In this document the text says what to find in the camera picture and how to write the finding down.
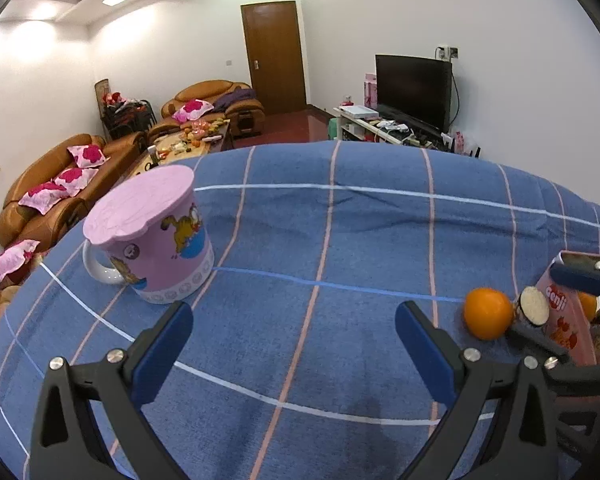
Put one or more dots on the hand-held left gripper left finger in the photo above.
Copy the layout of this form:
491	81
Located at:
162	355

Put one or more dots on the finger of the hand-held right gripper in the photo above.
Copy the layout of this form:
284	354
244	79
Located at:
580	277
580	377

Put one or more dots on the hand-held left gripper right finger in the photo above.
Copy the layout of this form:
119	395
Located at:
425	355

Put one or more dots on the pink tin box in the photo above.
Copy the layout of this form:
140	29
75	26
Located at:
565	320

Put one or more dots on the dark glass jar grey lid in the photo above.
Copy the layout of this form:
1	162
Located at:
530	307

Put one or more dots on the large orange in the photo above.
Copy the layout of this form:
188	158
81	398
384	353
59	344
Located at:
587	304

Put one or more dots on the small orange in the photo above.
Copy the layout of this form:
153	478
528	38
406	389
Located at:
487	314

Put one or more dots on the pink cartoon mug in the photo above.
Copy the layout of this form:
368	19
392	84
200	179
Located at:
180	265

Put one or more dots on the blue plaid blanket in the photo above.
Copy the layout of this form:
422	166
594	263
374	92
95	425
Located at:
330	260

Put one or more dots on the pink mug lid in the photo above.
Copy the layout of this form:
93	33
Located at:
135	205

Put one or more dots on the pink floral pillow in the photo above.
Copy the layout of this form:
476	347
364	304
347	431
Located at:
86	155
194	107
42	197
75	180
7	262

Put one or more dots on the green glass bottle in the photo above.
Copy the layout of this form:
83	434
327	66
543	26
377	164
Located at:
153	155

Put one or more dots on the wooden coffee table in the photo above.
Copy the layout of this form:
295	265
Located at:
215	142

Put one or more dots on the long brown leather sofa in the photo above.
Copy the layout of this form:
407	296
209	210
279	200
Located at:
40	172

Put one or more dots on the coffee table clutter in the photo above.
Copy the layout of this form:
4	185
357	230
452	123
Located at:
195	132

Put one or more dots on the white television stand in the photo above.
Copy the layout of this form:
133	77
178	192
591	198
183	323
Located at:
355	127

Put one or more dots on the black rack with red items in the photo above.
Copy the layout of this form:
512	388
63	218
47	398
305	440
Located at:
125	115

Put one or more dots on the green plastic stool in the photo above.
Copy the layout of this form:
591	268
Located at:
332	127

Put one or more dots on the white set-top box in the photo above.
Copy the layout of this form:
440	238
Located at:
362	111

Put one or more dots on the black television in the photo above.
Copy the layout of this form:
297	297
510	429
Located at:
412	90

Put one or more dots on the purple throw blanket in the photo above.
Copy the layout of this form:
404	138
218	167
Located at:
235	97

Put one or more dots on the small brown leather sofa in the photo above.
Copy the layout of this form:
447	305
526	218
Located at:
210	91

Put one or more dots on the wooden framed board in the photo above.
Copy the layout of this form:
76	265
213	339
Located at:
101	92

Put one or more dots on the pink gift bag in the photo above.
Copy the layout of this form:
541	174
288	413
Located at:
370	89

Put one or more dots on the brown wooden door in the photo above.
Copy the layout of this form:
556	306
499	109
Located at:
275	57

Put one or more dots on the white wall outlet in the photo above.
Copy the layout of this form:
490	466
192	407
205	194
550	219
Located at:
447	52

